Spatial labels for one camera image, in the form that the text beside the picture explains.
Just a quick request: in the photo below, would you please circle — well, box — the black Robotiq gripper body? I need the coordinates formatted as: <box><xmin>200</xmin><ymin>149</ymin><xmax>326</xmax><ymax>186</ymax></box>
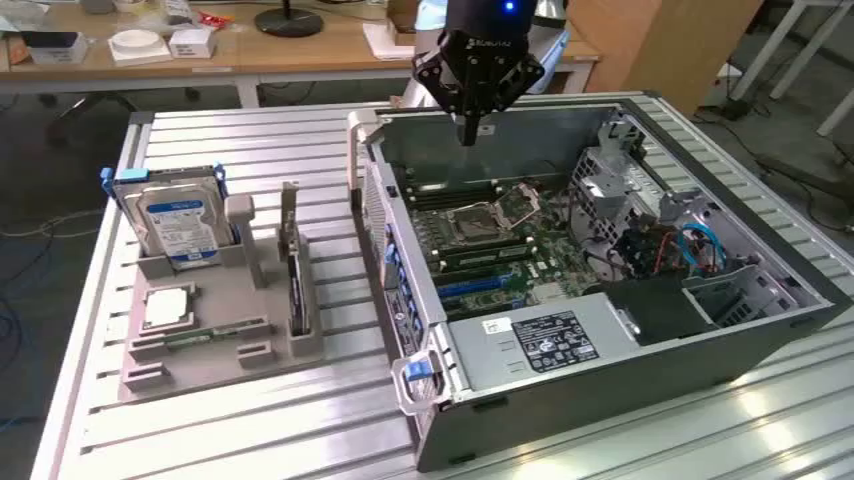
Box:
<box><xmin>436</xmin><ymin>0</ymin><xmax>539</xmax><ymax>115</ymax></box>

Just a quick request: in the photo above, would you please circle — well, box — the black graphics card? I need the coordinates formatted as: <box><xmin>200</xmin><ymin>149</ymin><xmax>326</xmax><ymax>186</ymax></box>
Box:
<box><xmin>276</xmin><ymin>180</ymin><xmax>314</xmax><ymax>337</ymax></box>

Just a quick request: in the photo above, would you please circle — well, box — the blue expansion slot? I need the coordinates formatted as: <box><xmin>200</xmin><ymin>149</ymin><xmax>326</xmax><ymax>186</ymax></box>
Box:
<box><xmin>436</xmin><ymin>273</ymin><xmax>512</xmax><ymax>297</ymax></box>

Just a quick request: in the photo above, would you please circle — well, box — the white paper stack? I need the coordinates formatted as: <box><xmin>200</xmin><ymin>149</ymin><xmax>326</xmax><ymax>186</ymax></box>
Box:
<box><xmin>362</xmin><ymin>22</ymin><xmax>418</xmax><ymax>61</ymax></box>

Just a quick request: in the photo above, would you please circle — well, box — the wooden desk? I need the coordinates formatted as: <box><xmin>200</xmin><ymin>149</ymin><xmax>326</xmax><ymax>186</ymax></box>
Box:
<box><xmin>0</xmin><ymin>0</ymin><xmax>601</xmax><ymax>109</ymax></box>

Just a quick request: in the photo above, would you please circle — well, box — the wooden cabinet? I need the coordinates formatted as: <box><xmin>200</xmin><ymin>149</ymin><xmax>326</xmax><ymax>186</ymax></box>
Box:
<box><xmin>585</xmin><ymin>0</ymin><xmax>765</xmax><ymax>116</ymax></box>

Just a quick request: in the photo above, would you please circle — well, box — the black round lamp base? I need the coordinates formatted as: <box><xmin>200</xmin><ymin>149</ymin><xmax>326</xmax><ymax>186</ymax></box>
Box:
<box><xmin>253</xmin><ymin>0</ymin><xmax>326</xmax><ymax>38</ymax></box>

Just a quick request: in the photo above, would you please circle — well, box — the metal socket cover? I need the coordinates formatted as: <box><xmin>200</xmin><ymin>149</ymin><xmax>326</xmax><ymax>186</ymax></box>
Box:
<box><xmin>492</xmin><ymin>182</ymin><xmax>543</xmax><ymax>229</ymax></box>

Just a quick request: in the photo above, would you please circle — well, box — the silver perforated drive cage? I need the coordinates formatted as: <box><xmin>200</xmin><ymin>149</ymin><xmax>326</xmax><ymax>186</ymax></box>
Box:
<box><xmin>569</xmin><ymin>144</ymin><xmax>668</xmax><ymax>251</ymax></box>

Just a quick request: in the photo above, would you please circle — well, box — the CPU socket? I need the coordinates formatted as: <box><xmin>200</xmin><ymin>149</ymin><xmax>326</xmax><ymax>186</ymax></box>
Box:
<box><xmin>444</xmin><ymin>203</ymin><xmax>508</xmax><ymax>247</ymax></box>

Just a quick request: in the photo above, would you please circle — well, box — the white box with label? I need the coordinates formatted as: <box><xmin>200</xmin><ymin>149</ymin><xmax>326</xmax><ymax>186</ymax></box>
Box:
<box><xmin>166</xmin><ymin>27</ymin><xmax>220</xmax><ymax>59</ymax></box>

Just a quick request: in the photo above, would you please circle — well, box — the green motherboard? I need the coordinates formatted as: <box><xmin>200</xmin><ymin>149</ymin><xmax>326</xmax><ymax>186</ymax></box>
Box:
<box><xmin>397</xmin><ymin>164</ymin><xmax>592</xmax><ymax>321</ymax></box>

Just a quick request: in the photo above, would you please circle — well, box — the hard disk with blue label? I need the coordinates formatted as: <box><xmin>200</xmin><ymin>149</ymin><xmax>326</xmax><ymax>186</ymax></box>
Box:
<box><xmin>122</xmin><ymin>180</ymin><xmax>222</xmax><ymax>274</ymax></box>

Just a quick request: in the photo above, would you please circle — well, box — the blue disk caddy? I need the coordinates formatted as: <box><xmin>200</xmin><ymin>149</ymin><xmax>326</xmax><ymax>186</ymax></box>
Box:
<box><xmin>97</xmin><ymin>162</ymin><xmax>232</xmax><ymax>251</ymax></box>

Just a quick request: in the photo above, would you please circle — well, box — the grey parts rack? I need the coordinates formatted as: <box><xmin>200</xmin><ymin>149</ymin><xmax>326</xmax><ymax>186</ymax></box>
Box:
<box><xmin>117</xmin><ymin>193</ymin><xmax>328</xmax><ymax>404</ymax></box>

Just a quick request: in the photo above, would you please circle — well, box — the grey disk bay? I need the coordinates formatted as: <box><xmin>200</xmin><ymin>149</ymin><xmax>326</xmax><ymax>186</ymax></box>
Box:
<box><xmin>683</xmin><ymin>263</ymin><xmax>801</xmax><ymax>329</ymax></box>

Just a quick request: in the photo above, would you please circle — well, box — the grey power supply unit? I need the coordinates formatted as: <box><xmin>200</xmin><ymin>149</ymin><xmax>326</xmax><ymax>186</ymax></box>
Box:
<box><xmin>445</xmin><ymin>292</ymin><xmax>643</xmax><ymax>394</ymax></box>

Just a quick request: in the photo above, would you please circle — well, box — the white box with black top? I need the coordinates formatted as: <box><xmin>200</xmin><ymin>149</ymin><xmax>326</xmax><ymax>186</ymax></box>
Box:
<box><xmin>18</xmin><ymin>30</ymin><xmax>90</xmax><ymax>65</ymax></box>

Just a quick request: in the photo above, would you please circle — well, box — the silver CPU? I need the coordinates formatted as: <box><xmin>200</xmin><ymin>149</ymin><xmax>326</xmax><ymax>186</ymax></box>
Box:
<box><xmin>144</xmin><ymin>288</ymin><xmax>192</xmax><ymax>331</ymax></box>

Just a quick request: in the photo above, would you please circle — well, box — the open black PC case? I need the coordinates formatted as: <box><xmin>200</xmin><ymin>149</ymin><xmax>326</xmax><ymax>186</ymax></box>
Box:
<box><xmin>346</xmin><ymin>89</ymin><xmax>854</xmax><ymax>474</ymax></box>

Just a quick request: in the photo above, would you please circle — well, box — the red wire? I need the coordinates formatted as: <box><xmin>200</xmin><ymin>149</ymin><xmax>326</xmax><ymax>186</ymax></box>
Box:
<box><xmin>649</xmin><ymin>227</ymin><xmax>675</xmax><ymax>274</ymax></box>

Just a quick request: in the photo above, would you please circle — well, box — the white table frame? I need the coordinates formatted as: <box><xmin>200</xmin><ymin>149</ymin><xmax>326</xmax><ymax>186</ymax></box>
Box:
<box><xmin>729</xmin><ymin>0</ymin><xmax>854</xmax><ymax>137</ymax></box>

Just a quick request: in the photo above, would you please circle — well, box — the blue wire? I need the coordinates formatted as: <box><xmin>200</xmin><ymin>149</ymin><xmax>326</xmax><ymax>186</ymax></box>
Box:
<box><xmin>676</xmin><ymin>222</ymin><xmax>728</xmax><ymax>276</ymax></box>

